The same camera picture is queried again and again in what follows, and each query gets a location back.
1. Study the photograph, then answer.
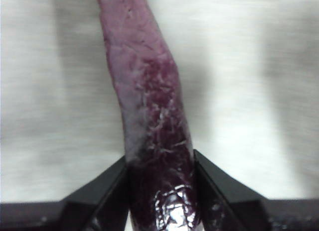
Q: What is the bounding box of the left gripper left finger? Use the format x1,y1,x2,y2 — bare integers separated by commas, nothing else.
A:
61,156,129,231

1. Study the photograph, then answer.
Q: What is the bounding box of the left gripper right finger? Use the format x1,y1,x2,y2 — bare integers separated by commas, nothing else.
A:
193,149,270,231

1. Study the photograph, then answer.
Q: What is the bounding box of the purple eggplant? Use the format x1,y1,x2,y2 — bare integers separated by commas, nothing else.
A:
96,0,200,231

